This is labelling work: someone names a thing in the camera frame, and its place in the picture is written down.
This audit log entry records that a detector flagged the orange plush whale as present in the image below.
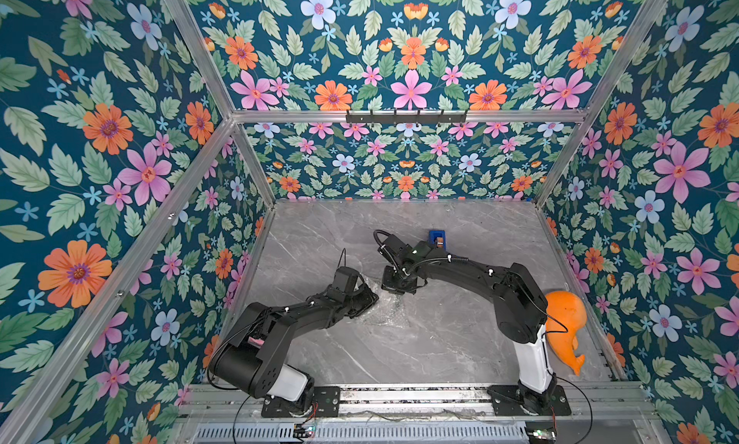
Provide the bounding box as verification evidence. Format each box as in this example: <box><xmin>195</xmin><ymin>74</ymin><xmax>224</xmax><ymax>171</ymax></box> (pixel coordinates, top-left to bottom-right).
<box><xmin>546</xmin><ymin>290</ymin><xmax>587</xmax><ymax>376</ymax></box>

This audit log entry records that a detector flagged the aluminium mounting rail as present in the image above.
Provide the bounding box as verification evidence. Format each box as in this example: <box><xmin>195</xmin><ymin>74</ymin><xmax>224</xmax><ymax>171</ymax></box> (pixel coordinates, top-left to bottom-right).
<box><xmin>178</xmin><ymin>381</ymin><xmax>654</xmax><ymax>422</ymax></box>

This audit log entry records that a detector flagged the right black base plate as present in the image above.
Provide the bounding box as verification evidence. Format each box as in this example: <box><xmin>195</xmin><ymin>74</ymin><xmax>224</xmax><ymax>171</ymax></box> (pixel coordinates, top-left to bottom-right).
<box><xmin>487</xmin><ymin>384</ymin><xmax>572</xmax><ymax>416</ymax></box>

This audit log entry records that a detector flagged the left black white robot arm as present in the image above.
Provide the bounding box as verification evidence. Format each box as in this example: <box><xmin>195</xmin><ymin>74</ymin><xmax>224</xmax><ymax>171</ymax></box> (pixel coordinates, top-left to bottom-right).
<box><xmin>207</xmin><ymin>282</ymin><xmax>379</xmax><ymax>416</ymax></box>

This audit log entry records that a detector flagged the blue tape dispenser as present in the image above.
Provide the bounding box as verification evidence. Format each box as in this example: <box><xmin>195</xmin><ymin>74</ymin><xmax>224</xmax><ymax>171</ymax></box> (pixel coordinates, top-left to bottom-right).
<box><xmin>428</xmin><ymin>230</ymin><xmax>446</xmax><ymax>250</ymax></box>

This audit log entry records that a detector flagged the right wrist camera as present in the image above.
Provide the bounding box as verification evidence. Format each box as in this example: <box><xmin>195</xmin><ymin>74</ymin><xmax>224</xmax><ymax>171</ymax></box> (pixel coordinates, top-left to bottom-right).
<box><xmin>373</xmin><ymin>230</ymin><xmax>413</xmax><ymax>268</ymax></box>

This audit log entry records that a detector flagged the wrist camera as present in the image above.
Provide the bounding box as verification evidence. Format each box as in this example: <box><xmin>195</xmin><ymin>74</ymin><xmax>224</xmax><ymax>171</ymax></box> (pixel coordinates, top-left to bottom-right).
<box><xmin>333</xmin><ymin>266</ymin><xmax>362</xmax><ymax>295</ymax></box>
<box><xmin>373</xmin><ymin>230</ymin><xmax>413</xmax><ymax>268</ymax></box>

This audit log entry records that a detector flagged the white vented cable duct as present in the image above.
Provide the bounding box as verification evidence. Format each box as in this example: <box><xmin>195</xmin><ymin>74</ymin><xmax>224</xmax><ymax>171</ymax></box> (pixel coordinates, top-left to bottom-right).
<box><xmin>191</xmin><ymin>422</ymin><xmax>529</xmax><ymax>443</ymax></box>

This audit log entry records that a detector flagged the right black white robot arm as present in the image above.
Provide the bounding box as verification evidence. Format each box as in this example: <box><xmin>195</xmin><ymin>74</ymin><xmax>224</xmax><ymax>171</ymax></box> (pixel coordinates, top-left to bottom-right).
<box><xmin>382</xmin><ymin>251</ymin><xmax>557</xmax><ymax>414</ymax></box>

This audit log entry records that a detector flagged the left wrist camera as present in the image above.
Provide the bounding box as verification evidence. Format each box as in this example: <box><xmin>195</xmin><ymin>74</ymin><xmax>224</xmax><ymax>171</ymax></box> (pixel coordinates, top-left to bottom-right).
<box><xmin>333</xmin><ymin>266</ymin><xmax>362</xmax><ymax>295</ymax></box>

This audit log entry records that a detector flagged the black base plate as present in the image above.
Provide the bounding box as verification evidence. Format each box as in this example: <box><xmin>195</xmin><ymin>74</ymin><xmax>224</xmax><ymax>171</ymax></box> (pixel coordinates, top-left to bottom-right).
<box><xmin>261</xmin><ymin>386</ymin><xmax>342</xmax><ymax>419</ymax></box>
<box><xmin>487</xmin><ymin>384</ymin><xmax>572</xmax><ymax>416</ymax></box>

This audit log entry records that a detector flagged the clear bubble wrap sheet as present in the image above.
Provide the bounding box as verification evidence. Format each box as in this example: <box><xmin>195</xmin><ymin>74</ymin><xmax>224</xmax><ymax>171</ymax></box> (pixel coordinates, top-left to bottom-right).
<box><xmin>357</xmin><ymin>276</ymin><xmax>411</xmax><ymax>330</ymax></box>

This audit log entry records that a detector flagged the black hook rail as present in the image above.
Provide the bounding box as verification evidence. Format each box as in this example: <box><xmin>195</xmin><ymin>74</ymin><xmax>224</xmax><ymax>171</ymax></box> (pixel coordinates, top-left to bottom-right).
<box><xmin>344</xmin><ymin>109</ymin><xmax>468</xmax><ymax>126</ymax></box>

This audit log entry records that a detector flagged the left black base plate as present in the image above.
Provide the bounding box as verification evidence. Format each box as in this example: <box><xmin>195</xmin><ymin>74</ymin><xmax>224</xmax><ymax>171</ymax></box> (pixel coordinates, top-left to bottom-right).
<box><xmin>261</xmin><ymin>386</ymin><xmax>342</xmax><ymax>419</ymax></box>

